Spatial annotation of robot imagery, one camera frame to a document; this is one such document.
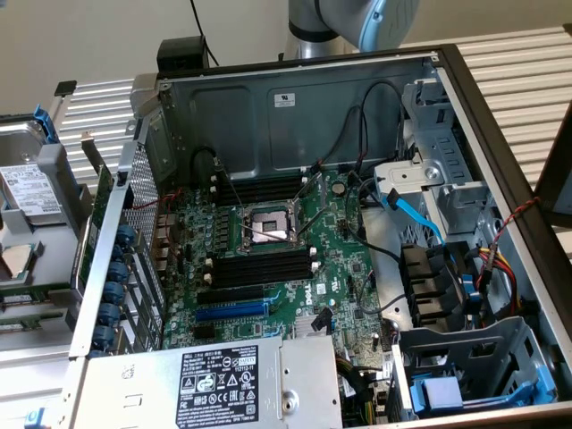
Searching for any blue plastic disk tray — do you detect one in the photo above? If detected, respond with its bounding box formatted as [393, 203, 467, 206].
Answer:
[408, 355, 558, 416]

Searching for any silver chipset heatsink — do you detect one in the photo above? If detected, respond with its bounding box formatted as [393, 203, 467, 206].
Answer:
[292, 312, 334, 340]

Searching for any blue disk carrier handle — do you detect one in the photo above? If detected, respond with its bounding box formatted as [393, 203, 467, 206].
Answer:
[31, 104, 60, 145]

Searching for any grey metal disk bay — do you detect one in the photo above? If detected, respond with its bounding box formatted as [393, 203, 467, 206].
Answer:
[373, 78, 504, 238]

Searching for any grey metal PC case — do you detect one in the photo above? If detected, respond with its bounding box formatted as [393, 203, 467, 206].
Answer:
[66, 42, 572, 429]

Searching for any CPU socket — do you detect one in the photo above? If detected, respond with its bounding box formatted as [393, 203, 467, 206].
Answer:
[240, 206, 307, 255]

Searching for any black curved wire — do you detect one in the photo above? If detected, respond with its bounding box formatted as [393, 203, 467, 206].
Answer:
[345, 172, 403, 265]

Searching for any black box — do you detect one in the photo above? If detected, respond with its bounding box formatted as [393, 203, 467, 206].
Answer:
[156, 35, 211, 76]

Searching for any long black expansion slot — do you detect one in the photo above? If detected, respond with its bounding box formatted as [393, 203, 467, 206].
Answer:
[196, 284, 265, 306]

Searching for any yellow red black wire bundle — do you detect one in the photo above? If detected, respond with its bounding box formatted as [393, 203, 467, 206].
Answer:
[464, 248, 531, 316]

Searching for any red and black fan wire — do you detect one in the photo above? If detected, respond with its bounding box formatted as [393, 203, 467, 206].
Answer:
[132, 187, 184, 247]

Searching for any blue expansion slot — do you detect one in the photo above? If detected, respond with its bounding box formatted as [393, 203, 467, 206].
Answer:
[194, 299, 270, 323]

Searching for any blue flat disk wire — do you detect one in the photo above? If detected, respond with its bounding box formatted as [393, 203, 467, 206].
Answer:
[383, 187, 448, 246]

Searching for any silver CPU chip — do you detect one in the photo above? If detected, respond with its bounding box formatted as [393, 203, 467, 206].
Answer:
[0, 243, 36, 283]

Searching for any grey metal drive cage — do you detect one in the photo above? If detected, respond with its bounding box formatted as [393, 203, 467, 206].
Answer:
[387, 315, 560, 422]

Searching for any red black twisted wire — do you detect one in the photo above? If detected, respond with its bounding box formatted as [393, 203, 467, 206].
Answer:
[474, 195, 543, 291]

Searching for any thin black wire loop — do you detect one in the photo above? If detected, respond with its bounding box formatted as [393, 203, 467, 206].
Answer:
[319, 79, 407, 175]

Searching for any thin black wall cable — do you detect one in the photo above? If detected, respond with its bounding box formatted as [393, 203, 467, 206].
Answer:
[189, 0, 221, 68]

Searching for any silver power supply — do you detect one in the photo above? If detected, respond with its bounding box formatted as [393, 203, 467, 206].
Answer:
[82, 333, 344, 429]

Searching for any metal locking lever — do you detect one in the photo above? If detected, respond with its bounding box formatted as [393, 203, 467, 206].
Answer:
[240, 223, 294, 247]
[295, 207, 330, 236]

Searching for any dark brown panel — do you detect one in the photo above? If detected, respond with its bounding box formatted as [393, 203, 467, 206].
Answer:
[533, 100, 572, 229]

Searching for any black plastic fan shroud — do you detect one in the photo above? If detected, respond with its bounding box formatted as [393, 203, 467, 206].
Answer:
[399, 243, 473, 331]

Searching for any silver hard disk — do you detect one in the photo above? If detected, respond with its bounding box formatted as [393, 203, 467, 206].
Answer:
[0, 120, 66, 227]

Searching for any short black looped wire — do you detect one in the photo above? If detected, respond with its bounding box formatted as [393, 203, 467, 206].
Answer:
[190, 146, 221, 181]

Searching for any thin grey wire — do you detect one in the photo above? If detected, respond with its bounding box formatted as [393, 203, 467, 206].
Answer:
[215, 156, 246, 214]

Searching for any grey parts rack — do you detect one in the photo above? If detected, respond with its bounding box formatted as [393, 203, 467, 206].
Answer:
[0, 105, 97, 358]

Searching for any green graphics card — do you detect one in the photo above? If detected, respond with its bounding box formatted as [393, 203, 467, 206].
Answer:
[70, 128, 116, 301]

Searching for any green motherboard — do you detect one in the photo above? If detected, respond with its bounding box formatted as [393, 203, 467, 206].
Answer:
[154, 165, 397, 354]

